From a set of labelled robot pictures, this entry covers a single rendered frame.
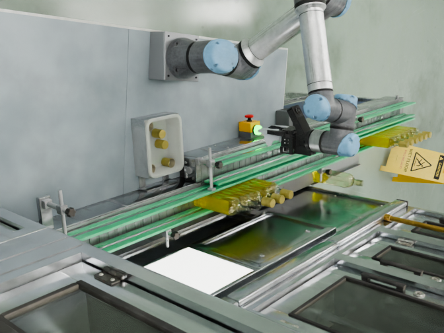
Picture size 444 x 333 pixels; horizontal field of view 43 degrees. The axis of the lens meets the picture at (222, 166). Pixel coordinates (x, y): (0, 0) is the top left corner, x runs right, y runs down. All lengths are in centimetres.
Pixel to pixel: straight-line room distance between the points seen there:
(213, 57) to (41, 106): 59
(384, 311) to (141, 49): 122
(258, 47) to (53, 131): 76
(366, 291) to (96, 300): 103
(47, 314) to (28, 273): 15
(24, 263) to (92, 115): 90
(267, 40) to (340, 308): 93
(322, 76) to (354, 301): 69
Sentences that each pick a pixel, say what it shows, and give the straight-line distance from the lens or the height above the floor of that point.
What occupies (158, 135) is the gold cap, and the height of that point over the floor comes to 81.
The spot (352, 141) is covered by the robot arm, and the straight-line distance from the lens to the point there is 177.
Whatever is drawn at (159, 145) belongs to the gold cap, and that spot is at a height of 80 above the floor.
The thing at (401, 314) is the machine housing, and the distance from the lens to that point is 176.
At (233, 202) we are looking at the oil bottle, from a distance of 206.
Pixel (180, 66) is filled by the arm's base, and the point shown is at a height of 90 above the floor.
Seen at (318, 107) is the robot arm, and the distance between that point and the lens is 165.
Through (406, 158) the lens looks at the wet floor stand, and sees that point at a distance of 546.
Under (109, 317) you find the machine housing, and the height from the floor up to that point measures 166.
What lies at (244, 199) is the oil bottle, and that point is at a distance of 210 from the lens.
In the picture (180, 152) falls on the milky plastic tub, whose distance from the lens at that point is 216.
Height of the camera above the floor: 239
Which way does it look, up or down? 41 degrees down
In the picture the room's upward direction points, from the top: 101 degrees clockwise
